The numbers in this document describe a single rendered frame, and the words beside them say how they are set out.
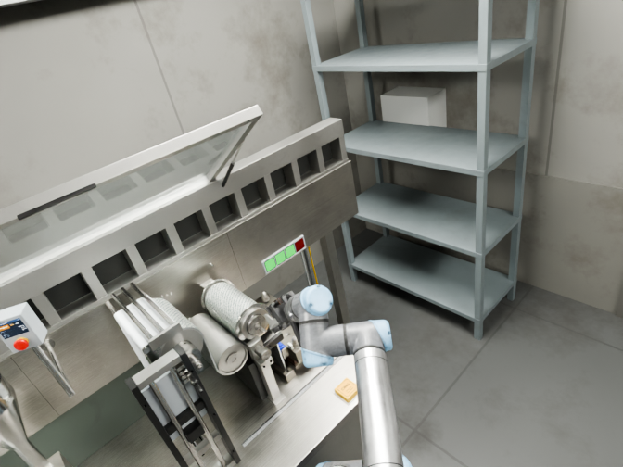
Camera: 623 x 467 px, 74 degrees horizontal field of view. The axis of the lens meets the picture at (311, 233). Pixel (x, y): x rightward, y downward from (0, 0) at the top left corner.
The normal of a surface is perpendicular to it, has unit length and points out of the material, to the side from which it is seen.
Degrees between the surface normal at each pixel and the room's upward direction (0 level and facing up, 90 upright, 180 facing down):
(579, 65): 90
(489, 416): 0
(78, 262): 90
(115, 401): 90
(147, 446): 0
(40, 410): 90
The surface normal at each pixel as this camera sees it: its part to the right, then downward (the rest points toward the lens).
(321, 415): -0.19, -0.84
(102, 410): 0.66, 0.28
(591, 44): -0.72, 0.48
